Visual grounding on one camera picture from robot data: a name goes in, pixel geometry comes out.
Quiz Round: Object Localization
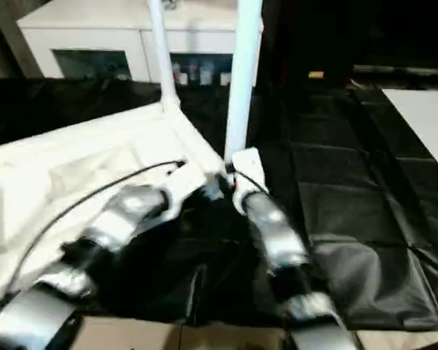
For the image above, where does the grey curtain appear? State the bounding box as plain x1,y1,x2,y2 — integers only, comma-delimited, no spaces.
0,0,45,78

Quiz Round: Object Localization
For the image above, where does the white side table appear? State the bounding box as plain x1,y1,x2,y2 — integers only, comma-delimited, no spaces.
381,88,438,183

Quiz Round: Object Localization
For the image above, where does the white plastic table top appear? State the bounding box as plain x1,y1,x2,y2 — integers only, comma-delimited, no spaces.
0,101,234,303

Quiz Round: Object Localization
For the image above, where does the black mat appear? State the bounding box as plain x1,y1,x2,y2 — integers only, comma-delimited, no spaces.
0,76,438,331

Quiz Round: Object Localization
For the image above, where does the white cabinet with glass doors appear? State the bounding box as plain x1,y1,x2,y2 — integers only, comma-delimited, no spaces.
16,0,266,88

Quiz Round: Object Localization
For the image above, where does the white plastic table leg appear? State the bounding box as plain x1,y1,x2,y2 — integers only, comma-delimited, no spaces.
224,0,264,161
150,0,182,112

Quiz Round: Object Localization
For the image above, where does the brown low console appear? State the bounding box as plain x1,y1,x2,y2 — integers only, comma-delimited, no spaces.
352,64,438,90

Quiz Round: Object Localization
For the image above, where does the black speaker with yellow label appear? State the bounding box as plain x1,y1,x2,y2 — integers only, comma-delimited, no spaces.
257,0,355,90

